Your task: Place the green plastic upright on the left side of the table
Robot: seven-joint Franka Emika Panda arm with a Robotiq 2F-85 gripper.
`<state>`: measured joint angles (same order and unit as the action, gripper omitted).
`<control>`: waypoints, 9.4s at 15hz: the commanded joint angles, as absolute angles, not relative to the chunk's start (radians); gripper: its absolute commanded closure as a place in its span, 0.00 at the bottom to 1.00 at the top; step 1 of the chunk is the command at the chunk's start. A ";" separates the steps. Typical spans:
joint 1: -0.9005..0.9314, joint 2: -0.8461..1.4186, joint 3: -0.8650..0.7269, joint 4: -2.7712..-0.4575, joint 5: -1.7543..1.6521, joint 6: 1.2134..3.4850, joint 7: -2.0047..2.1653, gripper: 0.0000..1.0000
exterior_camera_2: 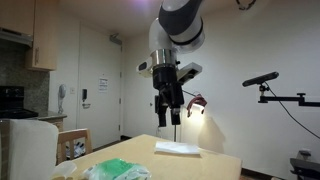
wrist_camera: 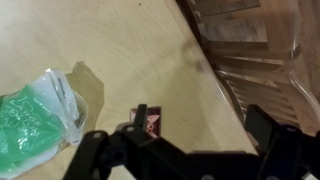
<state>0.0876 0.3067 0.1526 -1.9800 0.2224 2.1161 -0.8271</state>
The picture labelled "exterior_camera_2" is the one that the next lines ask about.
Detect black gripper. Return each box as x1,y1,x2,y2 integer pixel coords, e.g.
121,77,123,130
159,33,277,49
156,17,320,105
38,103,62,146
152,63,185,128

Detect green plastic bag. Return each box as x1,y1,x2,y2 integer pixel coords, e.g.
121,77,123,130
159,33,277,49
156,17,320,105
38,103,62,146
81,158,153,180

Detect red headed floor lamp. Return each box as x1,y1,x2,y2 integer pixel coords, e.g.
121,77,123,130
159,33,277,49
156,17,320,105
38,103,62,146
172,94,208,143

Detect white paper sheet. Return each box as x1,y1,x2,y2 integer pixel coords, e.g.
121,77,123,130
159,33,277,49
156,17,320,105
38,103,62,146
154,140,201,156

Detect white room door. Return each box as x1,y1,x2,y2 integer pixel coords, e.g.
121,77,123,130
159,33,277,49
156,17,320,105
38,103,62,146
77,24,123,149

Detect paper notice on door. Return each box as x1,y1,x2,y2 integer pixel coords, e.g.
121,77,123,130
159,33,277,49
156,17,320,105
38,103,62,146
98,77,109,93

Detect black door lock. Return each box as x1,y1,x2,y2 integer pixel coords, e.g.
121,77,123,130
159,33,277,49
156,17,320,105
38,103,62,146
81,88,92,110

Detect grey door closer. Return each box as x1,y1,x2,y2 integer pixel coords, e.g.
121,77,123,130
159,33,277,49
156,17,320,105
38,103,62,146
109,32,123,46

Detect wooden slat back chair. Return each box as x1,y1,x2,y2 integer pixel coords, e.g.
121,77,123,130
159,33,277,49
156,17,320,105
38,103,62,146
55,128,94,166

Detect wooden kitchen counter cabinets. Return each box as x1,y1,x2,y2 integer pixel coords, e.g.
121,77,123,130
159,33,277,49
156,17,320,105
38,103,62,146
34,110,68,133

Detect small clear plastic piece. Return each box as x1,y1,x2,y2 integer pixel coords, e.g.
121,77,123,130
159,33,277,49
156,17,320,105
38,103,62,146
51,161,78,180

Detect white napkin stack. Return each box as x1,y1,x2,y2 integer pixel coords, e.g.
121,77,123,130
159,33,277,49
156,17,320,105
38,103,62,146
8,119,60,180

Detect black stand base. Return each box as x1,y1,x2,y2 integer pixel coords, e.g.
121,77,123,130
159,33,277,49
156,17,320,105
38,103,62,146
289,149,320,180

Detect wooden upper kitchen cabinets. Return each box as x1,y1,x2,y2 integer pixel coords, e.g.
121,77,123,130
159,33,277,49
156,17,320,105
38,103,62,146
0,0,58,72

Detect black kitchen stove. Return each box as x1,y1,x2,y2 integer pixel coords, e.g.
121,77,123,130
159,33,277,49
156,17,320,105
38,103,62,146
0,85,39,120

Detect metal range hood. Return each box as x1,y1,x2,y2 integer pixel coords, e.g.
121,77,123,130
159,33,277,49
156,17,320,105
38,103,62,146
0,28,34,47

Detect black stereo camera bar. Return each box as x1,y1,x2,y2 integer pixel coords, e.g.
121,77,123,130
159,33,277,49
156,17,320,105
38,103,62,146
242,71,280,88

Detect white wall phone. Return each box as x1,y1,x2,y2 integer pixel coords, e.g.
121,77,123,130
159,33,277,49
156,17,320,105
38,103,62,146
57,83,68,115

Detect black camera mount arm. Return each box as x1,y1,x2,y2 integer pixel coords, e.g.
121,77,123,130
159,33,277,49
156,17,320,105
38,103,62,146
258,83,320,108

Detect black camera cable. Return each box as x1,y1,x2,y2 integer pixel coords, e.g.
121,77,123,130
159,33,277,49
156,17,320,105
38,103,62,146
266,84,320,140

